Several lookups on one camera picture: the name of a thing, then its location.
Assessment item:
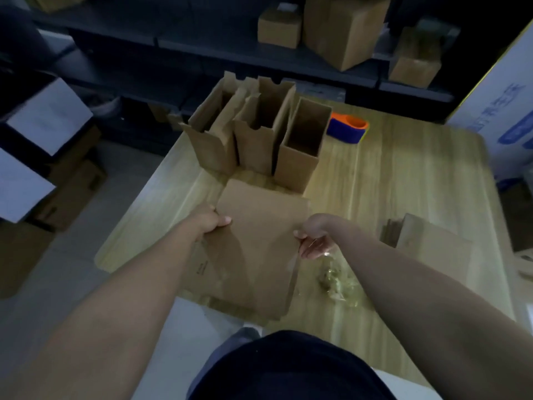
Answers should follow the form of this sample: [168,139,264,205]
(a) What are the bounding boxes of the dim brown flattened carton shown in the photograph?
[29,127,107,232]

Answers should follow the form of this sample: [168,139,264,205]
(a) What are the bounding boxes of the small carton with white label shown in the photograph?
[257,2,303,49]

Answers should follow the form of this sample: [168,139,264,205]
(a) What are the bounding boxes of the person's left forearm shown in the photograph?
[0,216,209,400]

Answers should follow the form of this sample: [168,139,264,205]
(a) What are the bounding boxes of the white flat board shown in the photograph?
[0,147,56,224]
[6,77,94,157]

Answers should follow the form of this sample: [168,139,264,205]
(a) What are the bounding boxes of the small sealed brown carton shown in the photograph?
[388,27,442,89]

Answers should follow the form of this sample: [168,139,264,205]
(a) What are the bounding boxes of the grey wrapped item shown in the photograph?
[416,18,461,53]

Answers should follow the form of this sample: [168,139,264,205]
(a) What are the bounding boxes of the white plastic bag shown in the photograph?
[89,95,122,118]

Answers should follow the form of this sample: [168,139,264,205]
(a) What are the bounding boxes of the cardboard stack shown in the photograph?
[204,178,312,321]

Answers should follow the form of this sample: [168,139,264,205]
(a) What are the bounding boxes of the person's right forearm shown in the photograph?
[337,220,533,400]

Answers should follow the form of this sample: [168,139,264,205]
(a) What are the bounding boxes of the large sealed brown carton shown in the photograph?
[303,0,391,73]

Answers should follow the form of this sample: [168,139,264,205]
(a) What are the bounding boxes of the cluster of cardboard boxes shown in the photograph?
[179,71,333,194]

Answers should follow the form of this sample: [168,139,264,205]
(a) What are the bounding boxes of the dark metal shelf unit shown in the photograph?
[0,0,521,157]

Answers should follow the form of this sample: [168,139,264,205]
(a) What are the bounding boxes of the small dim brown carton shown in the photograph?
[148,103,184,132]

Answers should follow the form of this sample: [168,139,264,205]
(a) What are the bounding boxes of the person's blue jeans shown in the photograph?
[186,327,261,400]

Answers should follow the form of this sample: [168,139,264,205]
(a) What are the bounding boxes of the orange blue yellow tape roll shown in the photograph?
[326,112,370,145]

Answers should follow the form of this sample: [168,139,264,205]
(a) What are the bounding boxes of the person's left hand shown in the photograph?
[183,203,232,242]

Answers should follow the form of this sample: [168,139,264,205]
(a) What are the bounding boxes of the large white printed carton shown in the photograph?
[445,20,533,188]

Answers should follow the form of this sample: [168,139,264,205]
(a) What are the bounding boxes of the person's right hand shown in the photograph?
[293,213,349,261]

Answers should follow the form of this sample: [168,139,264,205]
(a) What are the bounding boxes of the person's dark shirt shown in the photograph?
[187,330,396,400]

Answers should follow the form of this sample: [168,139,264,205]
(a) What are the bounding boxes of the brown carton with black print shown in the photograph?
[23,0,88,13]

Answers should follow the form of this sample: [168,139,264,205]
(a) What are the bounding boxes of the clear tape wad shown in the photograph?
[316,253,363,307]

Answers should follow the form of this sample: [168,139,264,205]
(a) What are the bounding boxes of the black plastic crate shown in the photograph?
[0,66,57,121]

